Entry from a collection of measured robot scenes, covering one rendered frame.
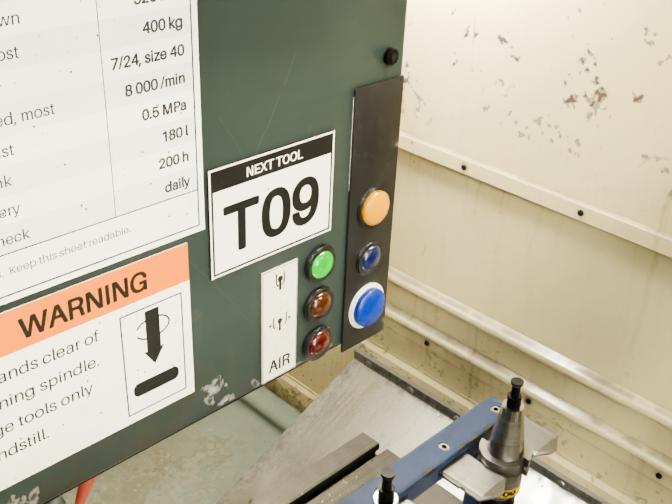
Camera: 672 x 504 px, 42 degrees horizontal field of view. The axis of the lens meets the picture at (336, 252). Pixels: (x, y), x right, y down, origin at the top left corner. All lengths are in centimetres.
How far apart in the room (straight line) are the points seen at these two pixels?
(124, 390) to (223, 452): 151
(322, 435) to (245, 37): 135
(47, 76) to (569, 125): 102
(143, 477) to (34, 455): 148
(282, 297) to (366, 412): 121
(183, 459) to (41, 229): 160
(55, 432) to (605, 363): 108
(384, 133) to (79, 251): 23
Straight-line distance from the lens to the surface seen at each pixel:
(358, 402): 178
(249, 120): 50
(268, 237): 54
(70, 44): 42
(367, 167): 58
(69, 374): 49
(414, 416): 174
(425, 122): 151
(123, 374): 51
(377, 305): 64
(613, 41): 129
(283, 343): 59
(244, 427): 209
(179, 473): 199
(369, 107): 57
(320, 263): 58
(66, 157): 44
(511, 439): 107
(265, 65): 50
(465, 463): 109
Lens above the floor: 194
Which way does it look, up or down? 29 degrees down
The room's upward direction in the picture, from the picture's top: 3 degrees clockwise
